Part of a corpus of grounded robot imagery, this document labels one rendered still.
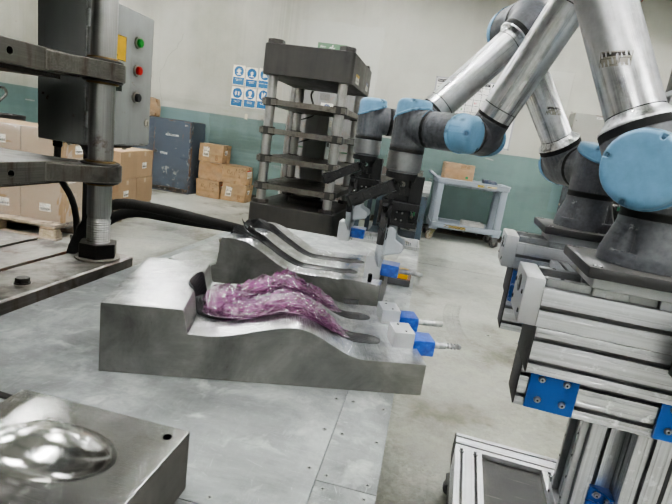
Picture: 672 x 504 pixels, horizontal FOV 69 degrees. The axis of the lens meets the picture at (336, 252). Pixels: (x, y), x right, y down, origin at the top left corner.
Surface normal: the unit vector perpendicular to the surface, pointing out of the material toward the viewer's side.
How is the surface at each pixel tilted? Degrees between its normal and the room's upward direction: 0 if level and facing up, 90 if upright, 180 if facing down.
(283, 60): 90
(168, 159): 90
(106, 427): 0
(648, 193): 96
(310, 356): 90
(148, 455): 0
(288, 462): 0
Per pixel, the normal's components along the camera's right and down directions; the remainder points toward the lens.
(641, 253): -0.55, -0.20
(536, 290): -0.26, 0.18
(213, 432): 0.14, -0.96
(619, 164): -0.65, 0.20
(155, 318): 0.10, 0.24
